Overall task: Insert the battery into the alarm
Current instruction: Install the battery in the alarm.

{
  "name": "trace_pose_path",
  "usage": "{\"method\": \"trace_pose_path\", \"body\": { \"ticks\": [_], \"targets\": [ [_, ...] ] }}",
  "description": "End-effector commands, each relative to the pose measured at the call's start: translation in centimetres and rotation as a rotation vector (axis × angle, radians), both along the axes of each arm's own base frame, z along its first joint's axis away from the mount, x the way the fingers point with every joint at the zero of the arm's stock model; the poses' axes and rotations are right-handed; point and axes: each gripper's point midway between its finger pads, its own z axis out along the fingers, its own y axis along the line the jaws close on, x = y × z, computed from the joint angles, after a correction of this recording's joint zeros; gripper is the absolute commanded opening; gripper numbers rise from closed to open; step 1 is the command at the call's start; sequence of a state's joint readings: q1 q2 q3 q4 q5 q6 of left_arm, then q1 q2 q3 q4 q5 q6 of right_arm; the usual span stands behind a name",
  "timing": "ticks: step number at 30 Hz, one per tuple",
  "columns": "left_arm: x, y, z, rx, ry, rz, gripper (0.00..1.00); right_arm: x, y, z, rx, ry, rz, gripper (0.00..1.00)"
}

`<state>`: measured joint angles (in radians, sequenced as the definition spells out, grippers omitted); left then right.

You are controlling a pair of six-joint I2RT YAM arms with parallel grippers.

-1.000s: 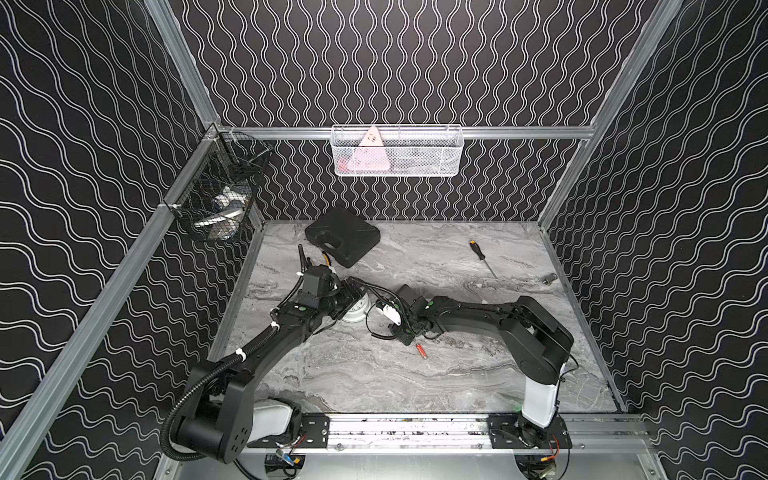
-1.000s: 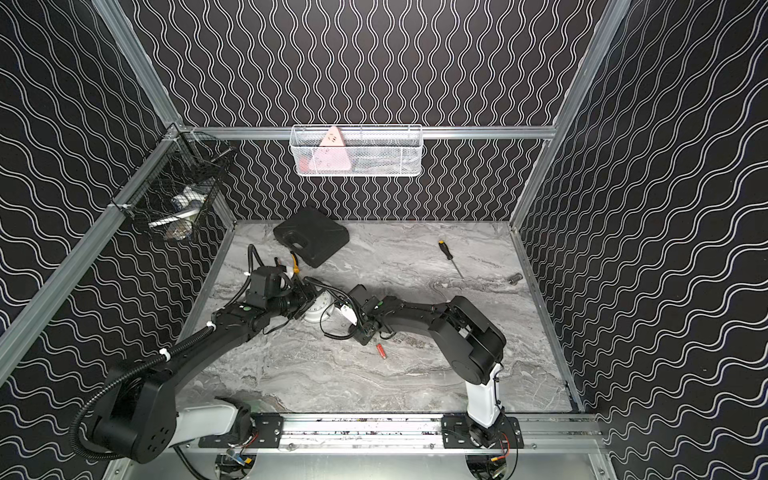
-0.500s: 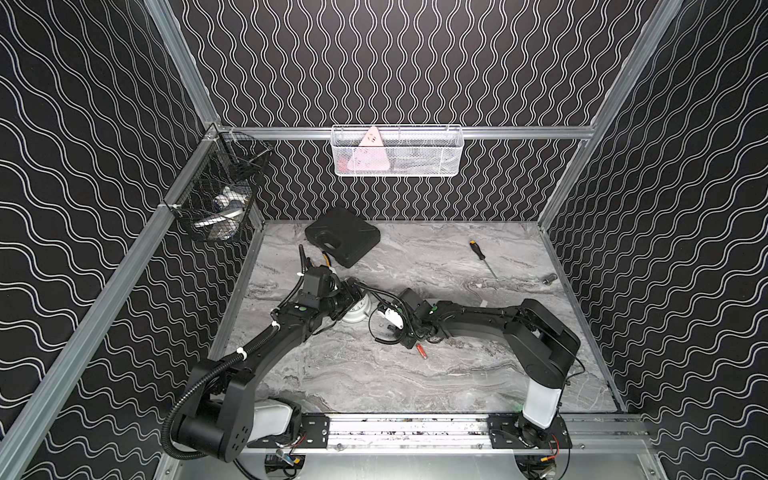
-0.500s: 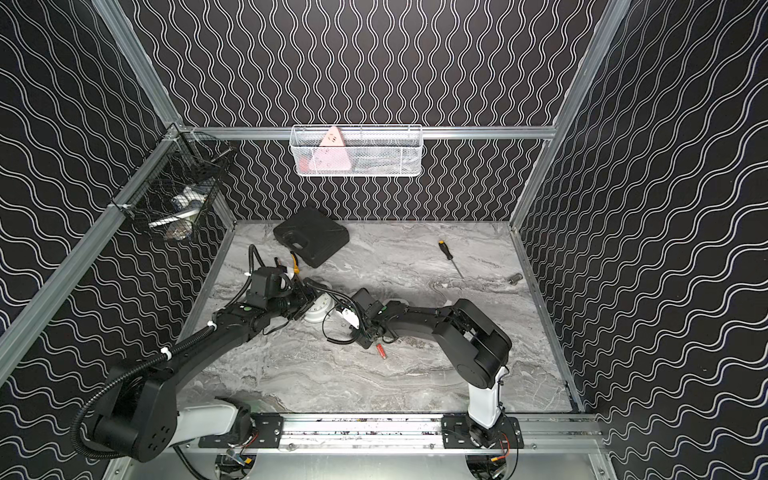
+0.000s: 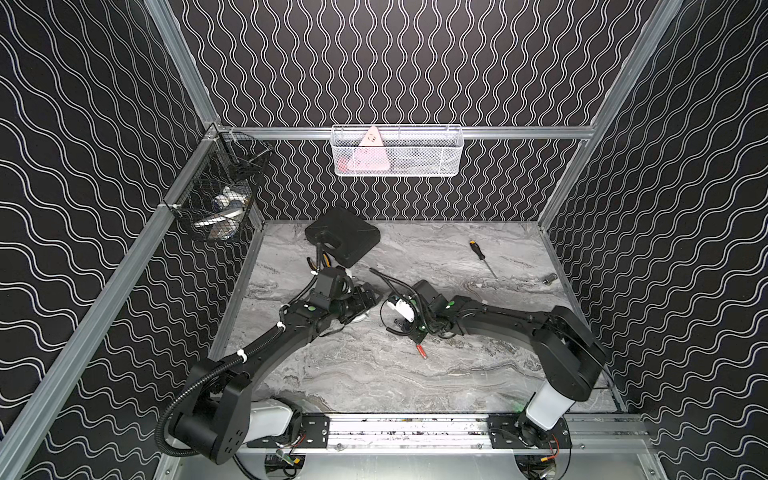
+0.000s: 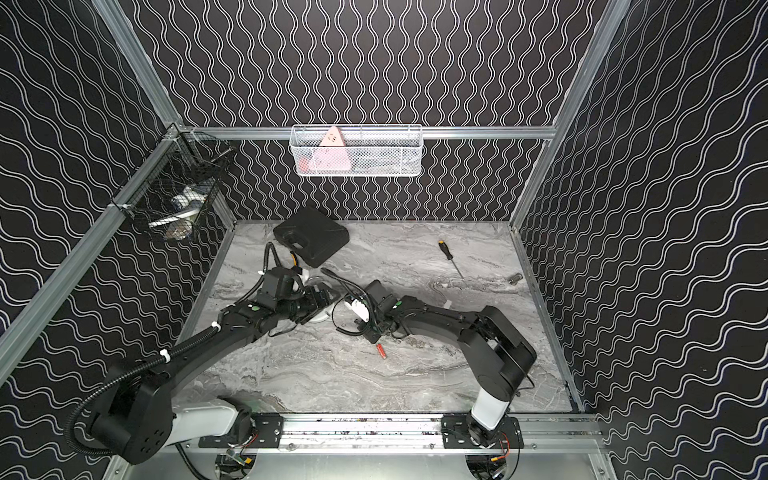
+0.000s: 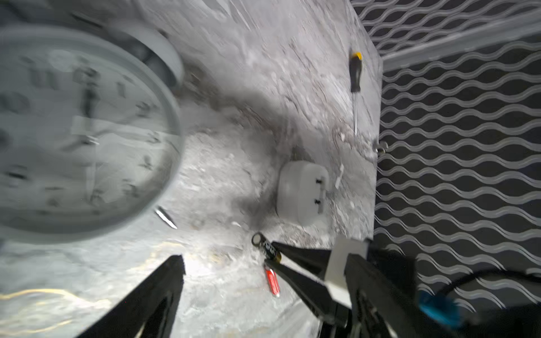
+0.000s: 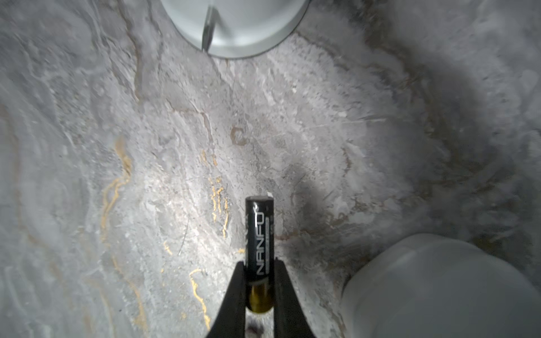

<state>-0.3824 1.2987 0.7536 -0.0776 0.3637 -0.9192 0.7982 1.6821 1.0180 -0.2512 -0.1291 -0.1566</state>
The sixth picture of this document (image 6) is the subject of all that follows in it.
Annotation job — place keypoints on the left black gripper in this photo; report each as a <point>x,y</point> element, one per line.
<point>309,303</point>

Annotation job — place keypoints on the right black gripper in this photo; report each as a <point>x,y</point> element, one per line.
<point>369,334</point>

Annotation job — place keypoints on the white square alarm clock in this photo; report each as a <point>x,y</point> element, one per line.
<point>359,308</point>

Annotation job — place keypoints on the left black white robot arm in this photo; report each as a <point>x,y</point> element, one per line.
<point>130,415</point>

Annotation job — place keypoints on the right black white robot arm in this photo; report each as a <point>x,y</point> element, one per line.
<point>498,355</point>

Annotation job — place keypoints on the white twin bell alarm clock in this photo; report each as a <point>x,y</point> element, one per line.
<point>321,312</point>

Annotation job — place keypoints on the black yellow screwdriver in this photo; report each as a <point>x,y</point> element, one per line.
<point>444,248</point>

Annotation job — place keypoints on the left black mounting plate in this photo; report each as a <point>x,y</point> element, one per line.
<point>256,432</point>

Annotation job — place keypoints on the black mounting plate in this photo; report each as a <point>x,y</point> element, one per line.
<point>256,432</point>
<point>462,431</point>

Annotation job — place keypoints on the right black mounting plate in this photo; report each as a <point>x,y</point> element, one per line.
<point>462,431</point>

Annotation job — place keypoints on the white items in black basket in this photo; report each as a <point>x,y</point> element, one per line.
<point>178,222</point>

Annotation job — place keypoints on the pink triangular card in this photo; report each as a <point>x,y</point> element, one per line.
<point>331,156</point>

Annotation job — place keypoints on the aluminium front rail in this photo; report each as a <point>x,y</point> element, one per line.
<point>410,434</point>

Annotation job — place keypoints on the white wire wall basket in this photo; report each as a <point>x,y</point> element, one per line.
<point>376,150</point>

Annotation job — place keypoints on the black wire wall basket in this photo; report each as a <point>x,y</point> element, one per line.
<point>194,159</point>

